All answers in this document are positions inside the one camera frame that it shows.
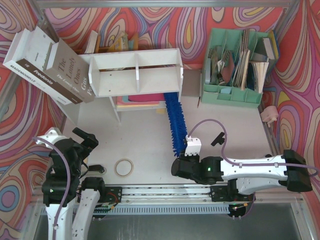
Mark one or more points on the blue microfiber duster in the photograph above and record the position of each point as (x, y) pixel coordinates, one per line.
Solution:
(177, 122)

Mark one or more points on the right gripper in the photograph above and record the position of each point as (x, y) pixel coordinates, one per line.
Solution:
(176, 168)

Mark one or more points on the black stapler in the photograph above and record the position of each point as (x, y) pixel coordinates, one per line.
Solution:
(96, 169)

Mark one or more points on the taupe book Lonely Ones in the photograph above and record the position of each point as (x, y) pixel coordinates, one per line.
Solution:
(70, 71)

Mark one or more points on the masking tape roll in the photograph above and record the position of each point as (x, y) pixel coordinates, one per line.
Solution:
(123, 167)

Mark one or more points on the yellow sticky note pad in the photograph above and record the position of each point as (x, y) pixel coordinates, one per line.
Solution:
(160, 110)

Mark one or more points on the white wooden bookshelf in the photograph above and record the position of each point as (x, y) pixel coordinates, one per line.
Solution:
(131, 73)

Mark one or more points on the pink piggy figure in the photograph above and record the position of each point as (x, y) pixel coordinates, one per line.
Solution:
(269, 115)

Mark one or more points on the white book Mademoiselle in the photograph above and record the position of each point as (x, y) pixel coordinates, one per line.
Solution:
(10, 60)

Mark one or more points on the mint green desk organizer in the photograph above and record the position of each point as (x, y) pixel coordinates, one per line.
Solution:
(236, 65)

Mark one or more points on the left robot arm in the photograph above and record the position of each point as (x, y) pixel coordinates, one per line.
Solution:
(69, 196)

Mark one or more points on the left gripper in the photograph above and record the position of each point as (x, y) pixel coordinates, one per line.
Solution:
(88, 140)

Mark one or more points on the black mounting rail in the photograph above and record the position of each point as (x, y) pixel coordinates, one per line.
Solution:
(161, 194)

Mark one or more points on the black clip object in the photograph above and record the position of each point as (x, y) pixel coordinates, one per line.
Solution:
(220, 139)

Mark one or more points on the stack of coloured paper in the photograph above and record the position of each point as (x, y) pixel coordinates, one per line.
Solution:
(142, 100)

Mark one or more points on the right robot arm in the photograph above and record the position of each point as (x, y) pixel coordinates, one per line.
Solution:
(287, 170)

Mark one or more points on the brown book Fredonia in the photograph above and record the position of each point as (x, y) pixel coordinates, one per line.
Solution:
(34, 58)

